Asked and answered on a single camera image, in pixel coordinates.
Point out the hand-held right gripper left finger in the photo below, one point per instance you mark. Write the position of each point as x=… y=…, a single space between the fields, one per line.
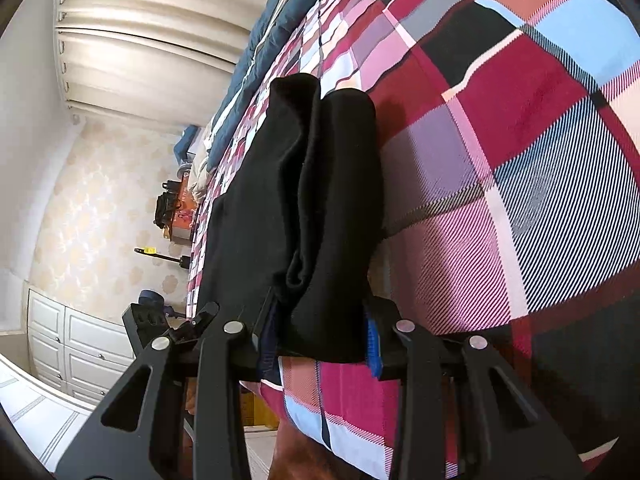
x=266 y=347

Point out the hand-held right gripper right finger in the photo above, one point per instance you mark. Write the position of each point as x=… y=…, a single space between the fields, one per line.
x=372 y=350

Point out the black pants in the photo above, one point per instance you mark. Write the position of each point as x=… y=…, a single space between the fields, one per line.
x=310 y=210

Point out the blue round object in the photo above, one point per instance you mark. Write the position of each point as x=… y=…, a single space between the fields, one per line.
x=148 y=297

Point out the orange desk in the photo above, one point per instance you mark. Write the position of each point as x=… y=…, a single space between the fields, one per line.
x=184 y=220

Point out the black bag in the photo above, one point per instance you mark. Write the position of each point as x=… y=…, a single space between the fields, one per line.
x=165 y=205

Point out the white wardrobe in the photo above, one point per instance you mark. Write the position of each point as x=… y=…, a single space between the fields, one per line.
x=85 y=345

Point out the beige cloth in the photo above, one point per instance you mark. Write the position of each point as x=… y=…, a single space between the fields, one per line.
x=200 y=177

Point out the plaid bed sheet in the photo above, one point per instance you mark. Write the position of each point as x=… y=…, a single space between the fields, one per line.
x=500 y=160

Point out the cream curtain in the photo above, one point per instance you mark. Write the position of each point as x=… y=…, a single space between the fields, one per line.
x=150 y=35

